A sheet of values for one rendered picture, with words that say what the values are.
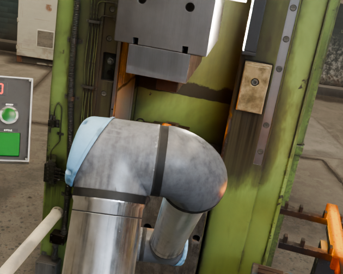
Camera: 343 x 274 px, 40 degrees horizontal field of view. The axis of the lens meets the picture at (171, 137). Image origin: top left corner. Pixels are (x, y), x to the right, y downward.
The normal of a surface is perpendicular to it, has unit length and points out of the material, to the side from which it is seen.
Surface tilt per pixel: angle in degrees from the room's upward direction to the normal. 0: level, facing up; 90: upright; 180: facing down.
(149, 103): 90
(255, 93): 90
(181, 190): 110
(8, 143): 60
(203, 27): 90
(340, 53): 89
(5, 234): 0
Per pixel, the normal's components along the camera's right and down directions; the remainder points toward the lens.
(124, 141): 0.11, -0.40
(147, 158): 0.07, -0.07
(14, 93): 0.29, -0.15
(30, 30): 0.00, 0.34
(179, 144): 0.33, -0.52
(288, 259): 0.15, -0.93
